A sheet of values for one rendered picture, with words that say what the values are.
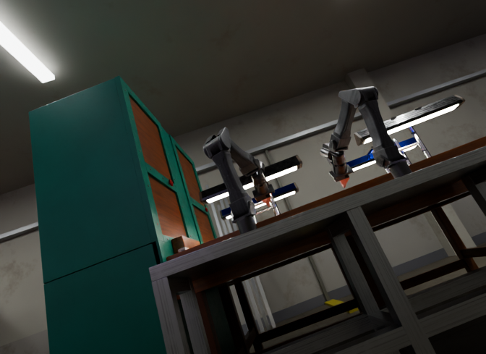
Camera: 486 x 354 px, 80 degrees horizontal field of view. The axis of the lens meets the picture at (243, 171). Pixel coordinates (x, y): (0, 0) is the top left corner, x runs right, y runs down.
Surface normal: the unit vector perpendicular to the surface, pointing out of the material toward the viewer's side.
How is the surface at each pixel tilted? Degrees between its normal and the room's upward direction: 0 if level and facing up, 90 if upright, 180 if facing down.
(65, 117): 90
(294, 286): 90
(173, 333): 90
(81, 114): 90
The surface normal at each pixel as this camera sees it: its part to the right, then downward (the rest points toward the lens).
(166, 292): -0.06, -0.35
